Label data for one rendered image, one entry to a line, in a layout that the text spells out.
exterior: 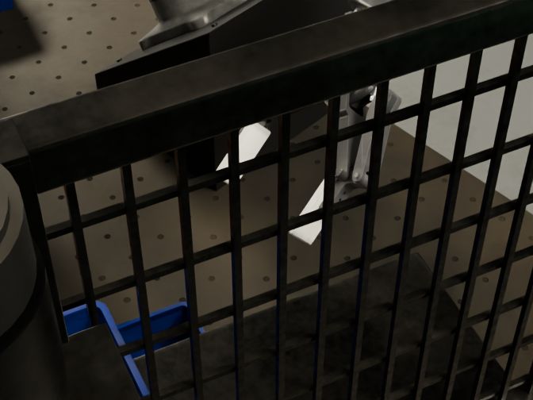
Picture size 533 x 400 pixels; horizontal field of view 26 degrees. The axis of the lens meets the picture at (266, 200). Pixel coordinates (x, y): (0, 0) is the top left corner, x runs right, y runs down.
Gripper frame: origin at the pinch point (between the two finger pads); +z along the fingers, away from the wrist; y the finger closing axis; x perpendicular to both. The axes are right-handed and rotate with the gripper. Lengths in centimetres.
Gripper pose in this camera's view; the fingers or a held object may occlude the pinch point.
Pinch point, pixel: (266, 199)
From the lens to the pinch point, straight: 115.3
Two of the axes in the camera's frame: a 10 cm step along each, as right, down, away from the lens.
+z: -5.6, 8.3, 0.5
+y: -5.6, -4.2, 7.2
